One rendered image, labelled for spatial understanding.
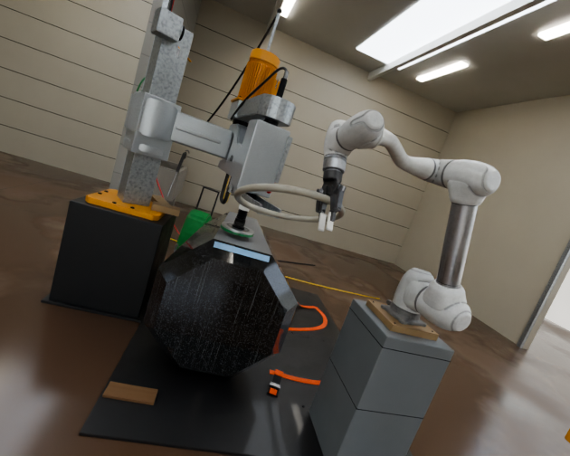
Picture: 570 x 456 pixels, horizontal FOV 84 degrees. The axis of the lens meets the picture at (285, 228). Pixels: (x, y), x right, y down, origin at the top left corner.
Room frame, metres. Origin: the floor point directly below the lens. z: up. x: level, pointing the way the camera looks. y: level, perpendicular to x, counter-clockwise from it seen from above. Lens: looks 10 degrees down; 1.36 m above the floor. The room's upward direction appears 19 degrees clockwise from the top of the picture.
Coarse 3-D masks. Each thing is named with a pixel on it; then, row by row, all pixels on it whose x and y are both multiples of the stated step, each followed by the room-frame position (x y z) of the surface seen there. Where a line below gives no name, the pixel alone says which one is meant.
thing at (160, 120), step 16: (128, 112) 2.22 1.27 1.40; (144, 112) 2.18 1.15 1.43; (160, 112) 2.21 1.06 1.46; (176, 112) 2.31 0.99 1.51; (128, 128) 2.21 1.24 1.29; (144, 128) 2.18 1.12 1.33; (160, 128) 2.23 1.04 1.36; (176, 128) 2.32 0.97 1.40; (192, 128) 2.37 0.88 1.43; (208, 128) 2.41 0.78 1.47; (224, 128) 2.46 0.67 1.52; (192, 144) 2.38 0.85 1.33; (208, 144) 2.42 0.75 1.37; (224, 144) 2.46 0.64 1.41
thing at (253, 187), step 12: (240, 192) 1.27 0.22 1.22; (288, 192) 1.17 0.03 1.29; (300, 192) 1.17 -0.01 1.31; (312, 192) 1.18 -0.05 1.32; (252, 204) 1.52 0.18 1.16; (276, 216) 1.59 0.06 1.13; (288, 216) 1.60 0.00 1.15; (300, 216) 1.59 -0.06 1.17; (312, 216) 1.57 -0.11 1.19; (336, 216) 1.42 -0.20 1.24
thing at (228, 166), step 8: (232, 128) 2.52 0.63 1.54; (240, 128) 2.34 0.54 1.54; (240, 136) 2.28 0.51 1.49; (232, 144) 2.36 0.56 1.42; (240, 144) 2.18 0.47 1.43; (232, 152) 2.28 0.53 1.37; (224, 160) 2.50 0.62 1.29; (232, 160) 2.21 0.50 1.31; (224, 168) 2.36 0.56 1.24; (232, 168) 2.15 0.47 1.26; (232, 176) 2.13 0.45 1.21
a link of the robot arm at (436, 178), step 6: (438, 162) 1.47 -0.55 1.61; (444, 162) 1.46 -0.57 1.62; (450, 162) 1.44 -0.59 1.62; (438, 168) 1.46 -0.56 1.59; (444, 168) 1.43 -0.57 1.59; (438, 174) 1.45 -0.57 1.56; (426, 180) 1.50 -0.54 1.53; (432, 180) 1.49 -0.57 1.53; (438, 180) 1.46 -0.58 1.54; (444, 186) 1.46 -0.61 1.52
